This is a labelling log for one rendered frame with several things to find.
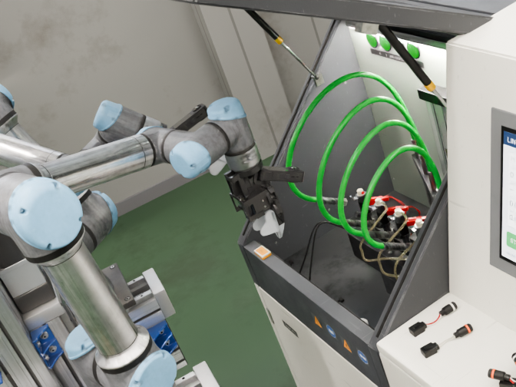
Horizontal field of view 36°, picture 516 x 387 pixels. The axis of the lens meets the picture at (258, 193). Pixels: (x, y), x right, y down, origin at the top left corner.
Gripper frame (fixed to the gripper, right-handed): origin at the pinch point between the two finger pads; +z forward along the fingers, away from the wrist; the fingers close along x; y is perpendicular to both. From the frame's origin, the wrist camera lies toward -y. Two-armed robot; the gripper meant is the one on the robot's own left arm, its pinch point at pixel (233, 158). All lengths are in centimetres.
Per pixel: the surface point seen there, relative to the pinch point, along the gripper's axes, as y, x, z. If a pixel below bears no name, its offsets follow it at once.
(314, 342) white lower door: 39, -2, 43
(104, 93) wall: 16, -267, -17
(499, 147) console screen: -27, 57, 34
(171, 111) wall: 12, -275, 23
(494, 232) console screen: -11, 53, 44
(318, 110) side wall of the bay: -20.0, -26.0, 24.4
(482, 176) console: -20, 51, 37
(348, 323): 24, 26, 36
